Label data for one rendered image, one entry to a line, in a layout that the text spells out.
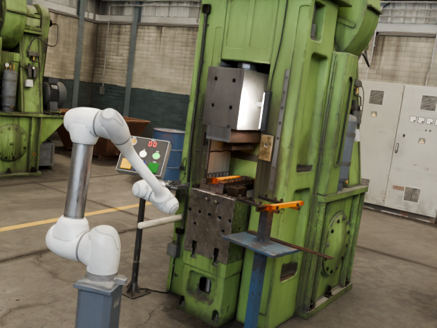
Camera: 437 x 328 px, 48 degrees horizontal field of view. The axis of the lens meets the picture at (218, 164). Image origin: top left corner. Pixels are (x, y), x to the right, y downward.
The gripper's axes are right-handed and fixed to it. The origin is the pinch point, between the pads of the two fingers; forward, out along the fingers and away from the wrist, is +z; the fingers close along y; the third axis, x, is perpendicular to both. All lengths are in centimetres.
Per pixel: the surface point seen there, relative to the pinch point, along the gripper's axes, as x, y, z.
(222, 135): 31.6, 1.6, 35.1
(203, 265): -59, 3, 29
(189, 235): -42, -11, 29
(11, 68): 56, -466, 165
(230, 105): 52, 4, 36
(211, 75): 71, -14, 35
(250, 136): 31, 8, 62
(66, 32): 153, -808, 506
